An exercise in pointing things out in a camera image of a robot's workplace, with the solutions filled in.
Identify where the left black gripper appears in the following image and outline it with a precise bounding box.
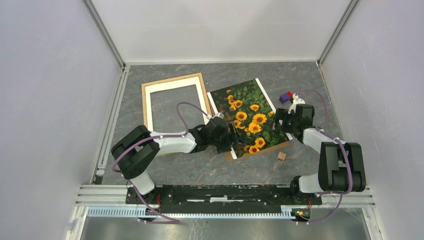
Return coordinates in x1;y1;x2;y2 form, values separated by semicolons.
208;121;245;154

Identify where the sunflower photo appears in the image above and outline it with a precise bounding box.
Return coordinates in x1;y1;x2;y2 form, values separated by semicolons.
209;78;290;156

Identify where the wooden picture frame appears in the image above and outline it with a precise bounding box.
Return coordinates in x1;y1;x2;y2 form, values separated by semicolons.
141;72;213;133

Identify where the white mat board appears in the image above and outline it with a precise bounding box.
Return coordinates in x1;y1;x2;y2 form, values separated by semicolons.
145;75;210;133

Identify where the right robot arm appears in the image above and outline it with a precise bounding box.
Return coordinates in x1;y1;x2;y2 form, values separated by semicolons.
272;103;367;204

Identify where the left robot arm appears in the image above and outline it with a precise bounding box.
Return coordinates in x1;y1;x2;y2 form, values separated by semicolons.
111;114;244;204

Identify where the purple and red block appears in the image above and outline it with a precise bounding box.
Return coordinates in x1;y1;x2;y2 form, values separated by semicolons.
279;91;293;104

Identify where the brown backing board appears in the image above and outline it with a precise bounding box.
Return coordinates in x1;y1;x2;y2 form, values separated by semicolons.
224;141;290;162

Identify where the small brown cube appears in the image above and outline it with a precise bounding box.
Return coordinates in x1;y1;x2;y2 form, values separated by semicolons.
277;152;287;162

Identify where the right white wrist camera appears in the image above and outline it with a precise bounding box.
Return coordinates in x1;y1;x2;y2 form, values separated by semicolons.
288;93;305;114

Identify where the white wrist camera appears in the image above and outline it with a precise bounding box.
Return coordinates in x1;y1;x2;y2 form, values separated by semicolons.
206;112;225;120
288;93;305;114

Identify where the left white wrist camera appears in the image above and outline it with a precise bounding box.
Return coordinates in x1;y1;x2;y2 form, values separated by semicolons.
206;112;225;120

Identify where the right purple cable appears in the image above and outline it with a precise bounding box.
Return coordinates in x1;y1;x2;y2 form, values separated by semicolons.
296;89;354;225

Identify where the purple cable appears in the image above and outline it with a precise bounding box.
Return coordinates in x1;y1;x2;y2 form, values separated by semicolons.
296;89;354;225
111;101;213;225

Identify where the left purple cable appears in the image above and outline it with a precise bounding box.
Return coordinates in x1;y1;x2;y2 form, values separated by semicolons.
111;101;213;225

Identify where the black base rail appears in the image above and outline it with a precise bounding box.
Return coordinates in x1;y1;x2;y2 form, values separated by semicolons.
143;184;323;214

